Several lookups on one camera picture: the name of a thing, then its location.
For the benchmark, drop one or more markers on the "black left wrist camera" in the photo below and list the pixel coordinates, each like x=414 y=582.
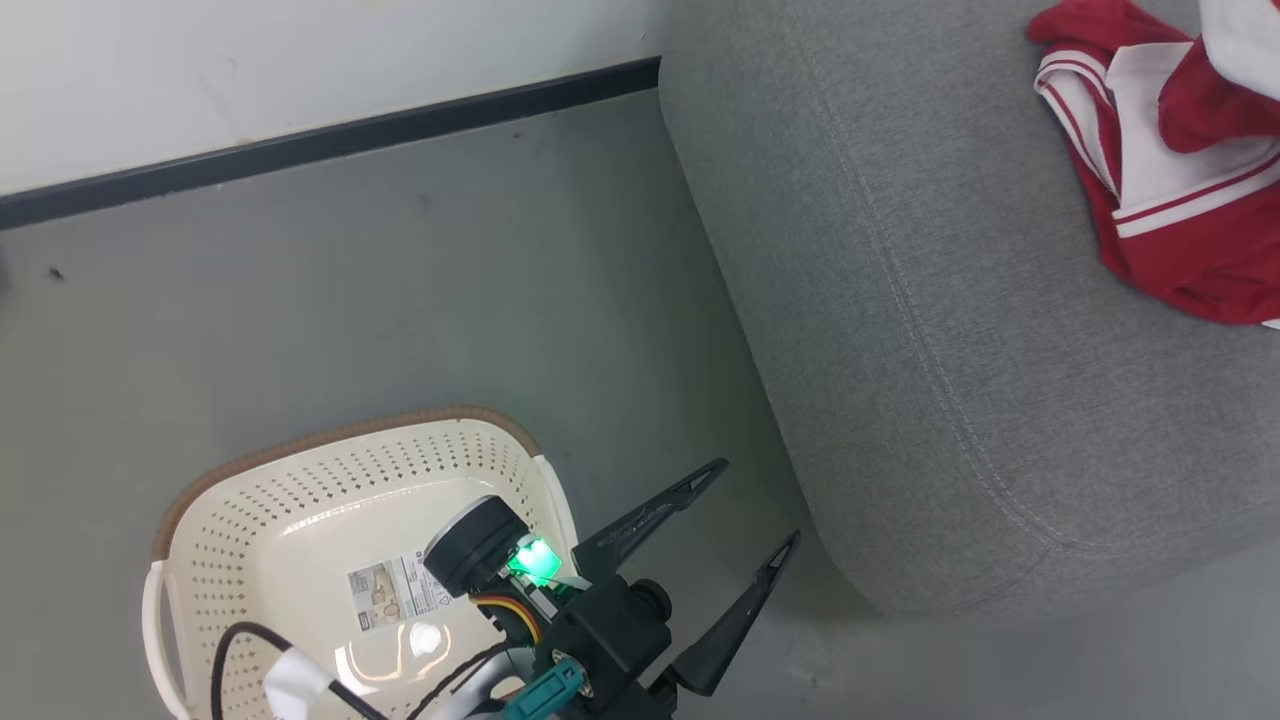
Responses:
x=600 y=630

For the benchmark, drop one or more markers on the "grey fabric sofa seat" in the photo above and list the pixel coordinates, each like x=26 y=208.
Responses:
x=950 y=300

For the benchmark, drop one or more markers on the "black wall baseboard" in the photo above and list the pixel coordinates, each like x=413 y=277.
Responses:
x=300 y=145

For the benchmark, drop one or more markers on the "cream perforated laundry basket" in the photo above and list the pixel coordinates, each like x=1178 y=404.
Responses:
x=300 y=500

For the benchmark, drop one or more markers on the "red white-striped garment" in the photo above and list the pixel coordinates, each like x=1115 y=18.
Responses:
x=1180 y=210

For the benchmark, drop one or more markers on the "printed basket label sticker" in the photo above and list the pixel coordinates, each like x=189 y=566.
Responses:
x=395 y=592

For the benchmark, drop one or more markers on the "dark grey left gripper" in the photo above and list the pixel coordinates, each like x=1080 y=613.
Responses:
x=650 y=695

